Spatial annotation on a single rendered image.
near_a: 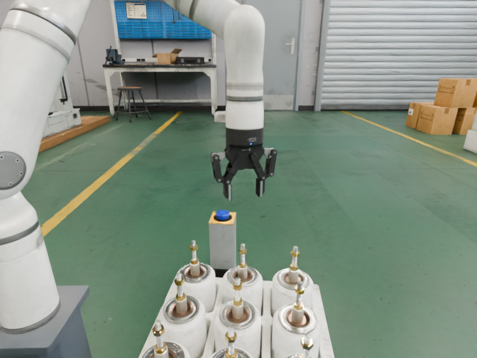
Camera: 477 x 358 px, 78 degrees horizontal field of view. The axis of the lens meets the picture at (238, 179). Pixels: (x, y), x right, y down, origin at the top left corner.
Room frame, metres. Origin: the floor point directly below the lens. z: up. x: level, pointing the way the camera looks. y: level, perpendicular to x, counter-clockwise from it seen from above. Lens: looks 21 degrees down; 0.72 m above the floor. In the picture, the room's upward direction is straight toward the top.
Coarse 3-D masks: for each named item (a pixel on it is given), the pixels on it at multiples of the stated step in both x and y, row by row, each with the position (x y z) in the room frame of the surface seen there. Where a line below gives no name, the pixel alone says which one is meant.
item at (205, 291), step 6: (210, 276) 0.58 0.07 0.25; (186, 282) 0.56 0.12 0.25; (204, 282) 0.56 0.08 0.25; (210, 282) 0.57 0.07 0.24; (186, 288) 0.55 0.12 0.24; (192, 288) 0.55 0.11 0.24; (198, 288) 0.55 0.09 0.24; (204, 288) 0.56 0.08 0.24; (210, 288) 0.57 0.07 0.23; (186, 294) 0.55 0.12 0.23; (192, 294) 0.55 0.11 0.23; (198, 294) 0.55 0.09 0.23; (204, 294) 0.56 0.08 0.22; (210, 294) 0.57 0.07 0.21; (204, 300) 0.56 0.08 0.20; (210, 300) 0.57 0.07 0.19; (204, 306) 0.56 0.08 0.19; (210, 306) 0.57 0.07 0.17; (210, 312) 0.57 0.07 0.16
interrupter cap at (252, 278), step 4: (232, 268) 0.61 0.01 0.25; (236, 268) 0.61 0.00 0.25; (248, 268) 0.61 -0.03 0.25; (252, 268) 0.61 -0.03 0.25; (228, 272) 0.59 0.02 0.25; (232, 272) 0.59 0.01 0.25; (236, 272) 0.60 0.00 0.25; (248, 272) 0.60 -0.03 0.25; (252, 272) 0.59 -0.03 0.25; (256, 272) 0.59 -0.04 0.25; (228, 276) 0.58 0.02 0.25; (232, 276) 0.58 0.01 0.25; (236, 276) 0.58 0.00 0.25; (248, 276) 0.58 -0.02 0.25; (252, 276) 0.58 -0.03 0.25; (256, 276) 0.58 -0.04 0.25; (228, 280) 0.57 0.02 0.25; (232, 280) 0.57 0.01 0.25; (240, 280) 0.57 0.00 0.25; (244, 280) 0.57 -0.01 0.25; (248, 280) 0.57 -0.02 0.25; (252, 280) 0.57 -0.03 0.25; (256, 280) 0.57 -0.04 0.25; (232, 284) 0.55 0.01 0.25; (244, 284) 0.55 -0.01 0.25; (248, 284) 0.55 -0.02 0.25; (252, 284) 0.55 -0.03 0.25
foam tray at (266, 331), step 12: (216, 288) 0.64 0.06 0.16; (264, 288) 0.62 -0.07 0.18; (216, 300) 0.58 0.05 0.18; (264, 300) 0.58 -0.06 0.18; (312, 300) 0.58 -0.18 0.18; (264, 312) 0.54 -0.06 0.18; (264, 324) 0.51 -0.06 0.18; (324, 324) 0.51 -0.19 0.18; (264, 336) 0.48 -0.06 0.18; (324, 336) 0.48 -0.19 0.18; (144, 348) 0.45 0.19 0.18; (204, 348) 0.45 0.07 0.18; (264, 348) 0.45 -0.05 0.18; (324, 348) 0.45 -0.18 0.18
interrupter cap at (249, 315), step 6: (222, 306) 0.48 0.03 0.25; (228, 306) 0.48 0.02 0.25; (246, 306) 0.48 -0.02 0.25; (252, 306) 0.48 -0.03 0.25; (222, 312) 0.47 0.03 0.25; (228, 312) 0.47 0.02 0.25; (246, 312) 0.47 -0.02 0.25; (252, 312) 0.47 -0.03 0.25; (222, 318) 0.45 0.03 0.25; (228, 318) 0.45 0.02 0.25; (234, 318) 0.46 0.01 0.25; (240, 318) 0.46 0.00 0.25; (246, 318) 0.45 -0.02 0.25; (252, 318) 0.45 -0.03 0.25; (228, 324) 0.44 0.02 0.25; (234, 324) 0.44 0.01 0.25; (240, 324) 0.44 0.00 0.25; (246, 324) 0.44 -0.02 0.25; (252, 324) 0.44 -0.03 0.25
